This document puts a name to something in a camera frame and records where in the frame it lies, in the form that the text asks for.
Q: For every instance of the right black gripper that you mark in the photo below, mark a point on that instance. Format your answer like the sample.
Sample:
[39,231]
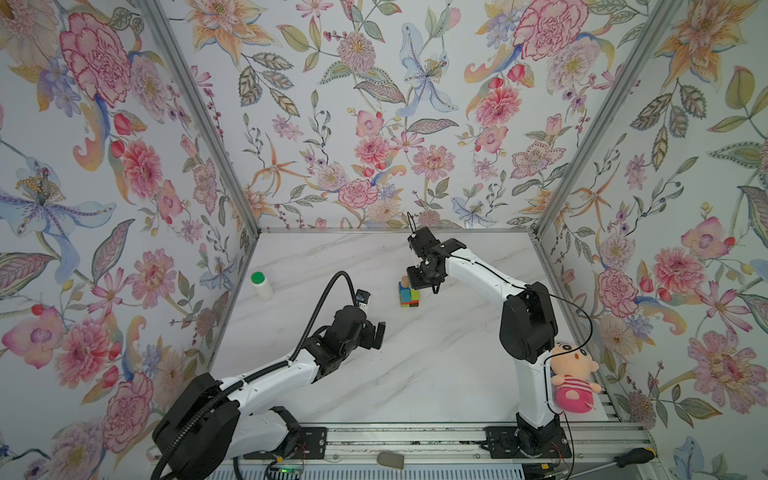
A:
[414,283]

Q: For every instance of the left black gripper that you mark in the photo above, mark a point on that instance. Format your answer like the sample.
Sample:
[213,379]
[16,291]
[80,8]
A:
[369,334]

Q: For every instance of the teal cube block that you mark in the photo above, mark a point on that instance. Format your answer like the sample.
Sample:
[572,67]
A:
[405,295]

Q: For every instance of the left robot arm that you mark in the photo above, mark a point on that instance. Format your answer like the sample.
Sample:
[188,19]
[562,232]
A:
[216,420]

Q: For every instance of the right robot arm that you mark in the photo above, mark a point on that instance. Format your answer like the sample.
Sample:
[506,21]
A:
[527,329]

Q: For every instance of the grey oval object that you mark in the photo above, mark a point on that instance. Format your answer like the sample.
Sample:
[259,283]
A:
[392,460]

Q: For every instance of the white bottle green cap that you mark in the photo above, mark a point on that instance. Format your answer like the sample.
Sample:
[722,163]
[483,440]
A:
[261,285]

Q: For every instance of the pink plush doll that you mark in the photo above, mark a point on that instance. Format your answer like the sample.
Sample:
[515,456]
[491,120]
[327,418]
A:
[572,368]

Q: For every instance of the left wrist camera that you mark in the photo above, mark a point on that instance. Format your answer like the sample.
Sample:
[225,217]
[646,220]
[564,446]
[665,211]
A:
[363,299]

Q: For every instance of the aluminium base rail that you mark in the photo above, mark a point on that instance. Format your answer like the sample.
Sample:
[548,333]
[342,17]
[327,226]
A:
[579,442]

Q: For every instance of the black handled screwdriver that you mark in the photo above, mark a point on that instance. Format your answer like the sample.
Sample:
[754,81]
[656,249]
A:
[636,456]

